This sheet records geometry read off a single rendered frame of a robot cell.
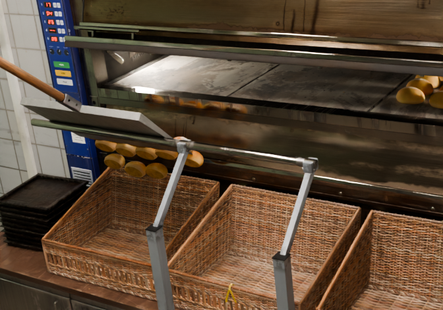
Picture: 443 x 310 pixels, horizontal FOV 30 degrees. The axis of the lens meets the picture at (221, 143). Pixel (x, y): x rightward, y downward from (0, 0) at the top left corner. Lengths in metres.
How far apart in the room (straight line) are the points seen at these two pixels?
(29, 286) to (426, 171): 1.62
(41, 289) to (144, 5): 1.19
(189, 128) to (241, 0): 0.60
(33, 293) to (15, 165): 0.84
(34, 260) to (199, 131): 0.87
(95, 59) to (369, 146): 1.23
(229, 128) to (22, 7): 1.07
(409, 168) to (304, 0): 0.67
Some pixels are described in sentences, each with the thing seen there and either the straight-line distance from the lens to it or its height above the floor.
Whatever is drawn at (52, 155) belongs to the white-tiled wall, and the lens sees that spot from 3.85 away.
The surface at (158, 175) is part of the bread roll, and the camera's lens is 3.29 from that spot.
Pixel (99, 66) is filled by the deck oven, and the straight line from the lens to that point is 3.50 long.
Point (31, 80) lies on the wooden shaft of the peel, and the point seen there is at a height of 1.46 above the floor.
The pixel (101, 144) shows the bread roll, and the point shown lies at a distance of 3.35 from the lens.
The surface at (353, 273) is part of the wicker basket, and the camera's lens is 2.87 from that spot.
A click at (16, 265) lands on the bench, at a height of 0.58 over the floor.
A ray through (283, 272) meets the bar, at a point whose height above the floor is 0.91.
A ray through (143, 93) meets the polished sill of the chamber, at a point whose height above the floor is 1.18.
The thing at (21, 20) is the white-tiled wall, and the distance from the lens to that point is 3.69.
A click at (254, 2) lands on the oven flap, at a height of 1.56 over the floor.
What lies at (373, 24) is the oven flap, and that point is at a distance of 2.72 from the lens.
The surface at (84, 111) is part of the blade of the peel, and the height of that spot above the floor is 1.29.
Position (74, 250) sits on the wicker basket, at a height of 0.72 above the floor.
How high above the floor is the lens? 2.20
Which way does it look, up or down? 22 degrees down
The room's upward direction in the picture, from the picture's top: 7 degrees counter-clockwise
